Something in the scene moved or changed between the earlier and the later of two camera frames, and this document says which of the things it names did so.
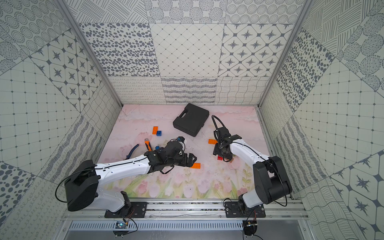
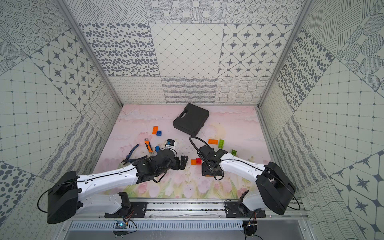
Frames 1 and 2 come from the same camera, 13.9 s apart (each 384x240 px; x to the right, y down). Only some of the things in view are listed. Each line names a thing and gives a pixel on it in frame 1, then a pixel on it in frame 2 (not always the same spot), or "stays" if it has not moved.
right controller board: [250, 227] stays
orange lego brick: [212, 141] stays
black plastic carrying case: [191, 120] stays
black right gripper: [216, 151] to [204, 171]
